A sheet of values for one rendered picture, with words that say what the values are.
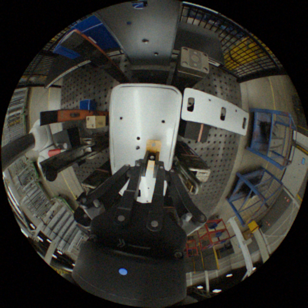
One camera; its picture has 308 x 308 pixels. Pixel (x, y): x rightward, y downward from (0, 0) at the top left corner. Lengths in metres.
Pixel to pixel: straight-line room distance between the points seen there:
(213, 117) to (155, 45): 0.26
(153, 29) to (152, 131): 0.26
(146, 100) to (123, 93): 0.07
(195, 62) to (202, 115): 0.16
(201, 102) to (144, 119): 0.18
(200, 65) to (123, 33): 0.19
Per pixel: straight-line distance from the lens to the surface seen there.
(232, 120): 0.37
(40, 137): 0.74
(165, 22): 0.20
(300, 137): 7.72
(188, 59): 0.28
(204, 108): 0.31
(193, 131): 0.31
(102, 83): 0.75
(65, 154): 0.25
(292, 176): 7.95
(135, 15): 0.20
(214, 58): 0.37
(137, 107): 0.28
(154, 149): 0.22
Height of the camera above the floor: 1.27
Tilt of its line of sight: 69 degrees down
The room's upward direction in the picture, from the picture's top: 173 degrees counter-clockwise
